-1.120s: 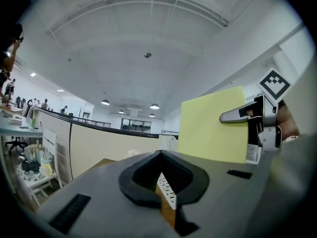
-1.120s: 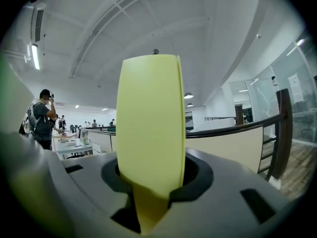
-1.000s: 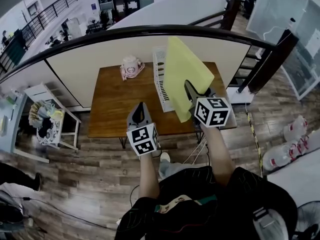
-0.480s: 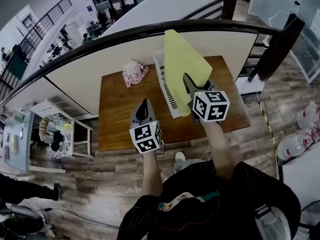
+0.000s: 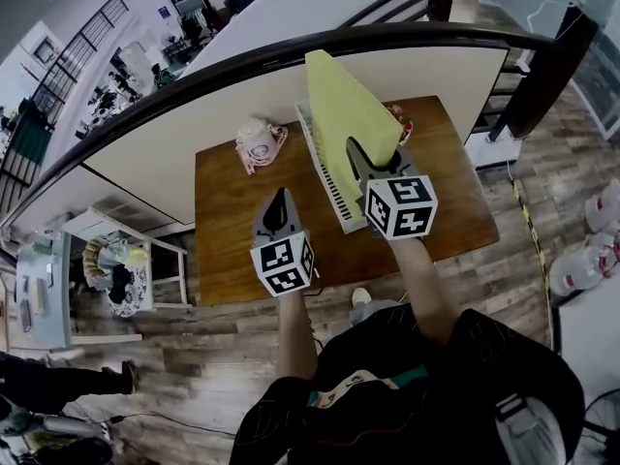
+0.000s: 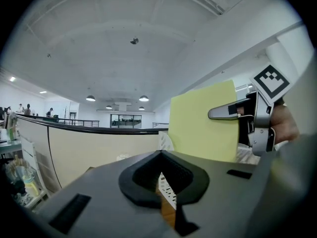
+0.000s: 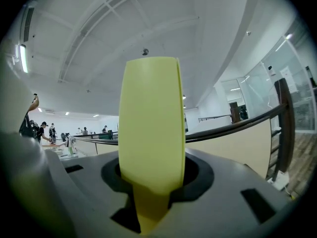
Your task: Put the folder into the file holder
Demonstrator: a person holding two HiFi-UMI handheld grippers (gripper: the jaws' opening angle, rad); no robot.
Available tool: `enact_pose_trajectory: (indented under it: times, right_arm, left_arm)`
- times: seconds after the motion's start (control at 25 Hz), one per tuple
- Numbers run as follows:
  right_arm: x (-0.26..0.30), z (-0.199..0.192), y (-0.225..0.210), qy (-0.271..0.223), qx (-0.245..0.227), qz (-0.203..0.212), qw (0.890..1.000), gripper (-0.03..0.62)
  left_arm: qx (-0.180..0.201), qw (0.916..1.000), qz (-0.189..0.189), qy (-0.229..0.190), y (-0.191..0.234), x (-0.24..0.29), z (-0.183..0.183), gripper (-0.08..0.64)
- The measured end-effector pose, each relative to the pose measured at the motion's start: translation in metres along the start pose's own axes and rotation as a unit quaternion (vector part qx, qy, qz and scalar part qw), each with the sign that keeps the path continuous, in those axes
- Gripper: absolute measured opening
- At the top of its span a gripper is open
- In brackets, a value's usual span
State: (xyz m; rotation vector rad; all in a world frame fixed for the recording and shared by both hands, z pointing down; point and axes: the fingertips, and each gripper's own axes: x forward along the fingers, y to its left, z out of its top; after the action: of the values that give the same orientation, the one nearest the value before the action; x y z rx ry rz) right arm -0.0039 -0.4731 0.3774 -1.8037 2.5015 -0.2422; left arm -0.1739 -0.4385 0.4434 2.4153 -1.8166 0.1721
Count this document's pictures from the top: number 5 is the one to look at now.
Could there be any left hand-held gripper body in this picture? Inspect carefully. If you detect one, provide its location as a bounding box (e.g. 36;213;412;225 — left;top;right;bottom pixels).
250;228;316;298

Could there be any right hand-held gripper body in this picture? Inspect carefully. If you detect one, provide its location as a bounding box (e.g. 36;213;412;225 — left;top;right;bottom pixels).
357;150;440;241

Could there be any white dish rack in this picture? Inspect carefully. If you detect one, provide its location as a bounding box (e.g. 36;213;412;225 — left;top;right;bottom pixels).
294;99;367;235

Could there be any person's right forearm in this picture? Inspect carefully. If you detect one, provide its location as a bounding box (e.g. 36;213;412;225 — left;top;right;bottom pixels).
389;237;461;348

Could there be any person's left forearm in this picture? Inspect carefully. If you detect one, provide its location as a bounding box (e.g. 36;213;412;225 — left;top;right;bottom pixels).
275;291;319;387

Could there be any potted plant in white pot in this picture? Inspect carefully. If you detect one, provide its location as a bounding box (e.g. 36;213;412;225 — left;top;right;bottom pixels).
386;103;416;145

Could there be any pink telephone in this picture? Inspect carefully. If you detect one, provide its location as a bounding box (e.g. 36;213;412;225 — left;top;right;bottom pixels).
235;115;290;176

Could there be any white side shelf cart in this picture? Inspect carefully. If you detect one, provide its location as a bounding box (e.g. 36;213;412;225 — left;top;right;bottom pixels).
62;205;190;312

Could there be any yellow black hazard tape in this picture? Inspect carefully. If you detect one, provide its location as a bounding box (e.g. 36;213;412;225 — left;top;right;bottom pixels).
511;181;553;304

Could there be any black curved handrail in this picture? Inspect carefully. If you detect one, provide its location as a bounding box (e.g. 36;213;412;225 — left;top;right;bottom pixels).
0;20;558;232

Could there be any pile of bags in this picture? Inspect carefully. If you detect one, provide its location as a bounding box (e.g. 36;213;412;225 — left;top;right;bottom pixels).
81;237;149;319

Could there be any person's black shirt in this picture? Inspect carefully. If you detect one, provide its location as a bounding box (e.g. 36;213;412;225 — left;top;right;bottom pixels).
230;302;585;465

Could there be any pale blue desk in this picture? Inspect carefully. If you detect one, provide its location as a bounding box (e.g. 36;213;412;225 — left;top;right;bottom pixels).
14;230;144;351

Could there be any white board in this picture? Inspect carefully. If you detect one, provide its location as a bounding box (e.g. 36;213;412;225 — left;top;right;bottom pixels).
551;278;620;401

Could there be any black metal balcony railing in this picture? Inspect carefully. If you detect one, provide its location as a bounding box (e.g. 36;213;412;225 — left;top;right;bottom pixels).
31;0;130;125

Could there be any black standing fan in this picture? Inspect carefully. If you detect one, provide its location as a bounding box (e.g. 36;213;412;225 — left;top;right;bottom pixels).
583;387;620;465

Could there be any dark wooden post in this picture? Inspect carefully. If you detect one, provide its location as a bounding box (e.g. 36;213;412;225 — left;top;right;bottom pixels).
488;15;600;142

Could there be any black cable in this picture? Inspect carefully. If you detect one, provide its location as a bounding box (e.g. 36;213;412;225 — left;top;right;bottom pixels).
62;410;238;439

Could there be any grey harness strap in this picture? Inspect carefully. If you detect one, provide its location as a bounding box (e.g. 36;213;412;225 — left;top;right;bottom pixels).
493;392;563;465

